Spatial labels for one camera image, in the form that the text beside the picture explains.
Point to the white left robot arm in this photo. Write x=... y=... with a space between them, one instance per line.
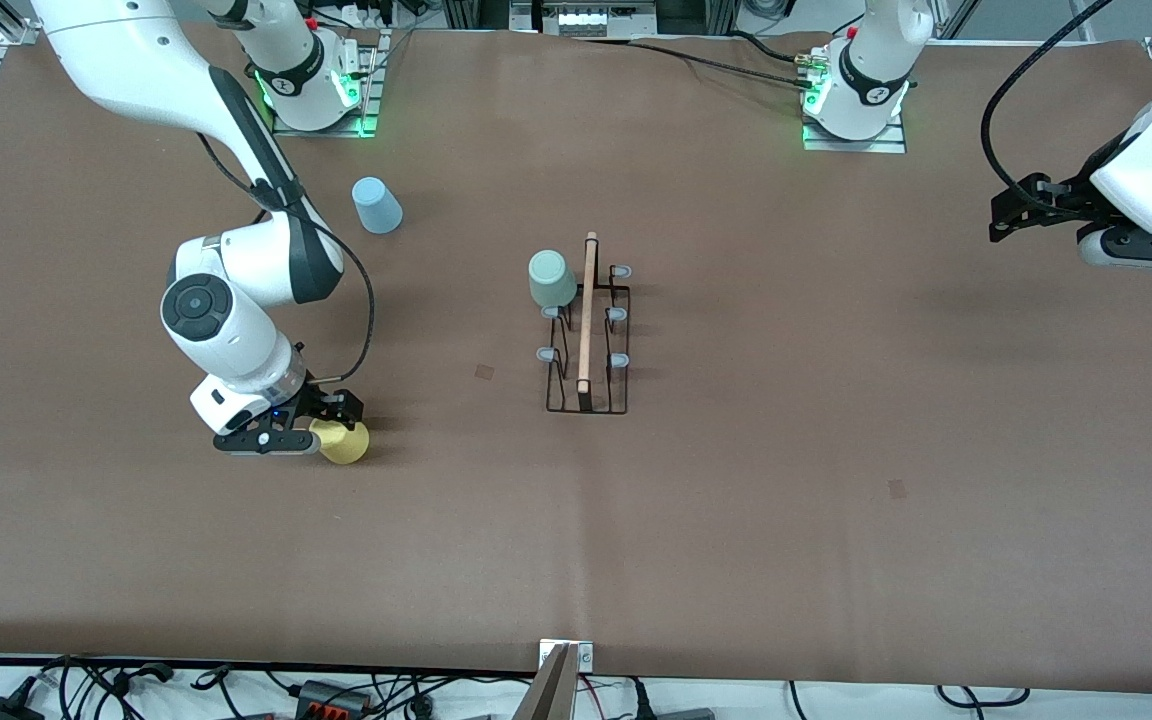
x=866 y=80

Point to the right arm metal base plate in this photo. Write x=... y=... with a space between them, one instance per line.
x=366 y=100

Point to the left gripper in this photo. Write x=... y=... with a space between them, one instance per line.
x=1073 y=198

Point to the black orange connector box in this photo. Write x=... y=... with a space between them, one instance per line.
x=334 y=697

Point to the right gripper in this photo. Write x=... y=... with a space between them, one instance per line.
x=308 y=401

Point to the yellow plastic cup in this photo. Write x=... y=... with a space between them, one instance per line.
x=346 y=446

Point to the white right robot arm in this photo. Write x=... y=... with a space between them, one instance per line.
x=206 y=320

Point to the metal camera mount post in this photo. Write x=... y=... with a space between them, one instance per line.
x=554 y=685

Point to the brown paper table cover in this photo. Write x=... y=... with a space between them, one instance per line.
x=576 y=550

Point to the pale green plastic cup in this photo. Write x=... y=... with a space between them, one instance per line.
x=552 y=280

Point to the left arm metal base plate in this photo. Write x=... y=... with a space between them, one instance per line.
x=861 y=145

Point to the black power adapter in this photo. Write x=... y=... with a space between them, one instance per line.
x=1 y=708

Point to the light blue plastic cup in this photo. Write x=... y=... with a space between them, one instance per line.
x=377 y=207

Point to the white power strip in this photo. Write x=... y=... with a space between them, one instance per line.
x=361 y=12

